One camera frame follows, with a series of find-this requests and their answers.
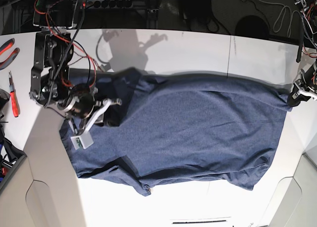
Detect red handled screwdriver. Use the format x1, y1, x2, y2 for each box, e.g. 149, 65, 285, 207
9, 71, 19, 117

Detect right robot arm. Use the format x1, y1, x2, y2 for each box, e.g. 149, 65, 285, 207
29, 0, 97, 119

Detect black bag with items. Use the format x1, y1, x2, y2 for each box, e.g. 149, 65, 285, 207
0, 89, 27, 190

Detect white coiled cable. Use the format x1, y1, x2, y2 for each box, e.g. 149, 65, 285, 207
250, 0, 302, 38

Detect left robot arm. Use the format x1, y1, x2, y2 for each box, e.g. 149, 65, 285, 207
287, 0, 317, 107

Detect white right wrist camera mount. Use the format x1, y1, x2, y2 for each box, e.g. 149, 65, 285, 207
68, 98, 122, 150

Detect blue t-shirt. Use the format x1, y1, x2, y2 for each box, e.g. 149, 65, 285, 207
59, 68, 291, 196

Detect black power strip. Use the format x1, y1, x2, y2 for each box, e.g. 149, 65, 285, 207
83, 0, 134, 9

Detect black thin rod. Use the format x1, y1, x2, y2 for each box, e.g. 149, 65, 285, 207
172, 220, 227, 225

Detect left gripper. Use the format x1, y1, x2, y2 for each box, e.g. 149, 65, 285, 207
287, 63, 317, 108

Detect red grey pliers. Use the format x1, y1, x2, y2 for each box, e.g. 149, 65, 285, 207
0, 38, 20, 72

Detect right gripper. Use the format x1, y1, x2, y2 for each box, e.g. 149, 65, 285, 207
55, 83, 98, 119

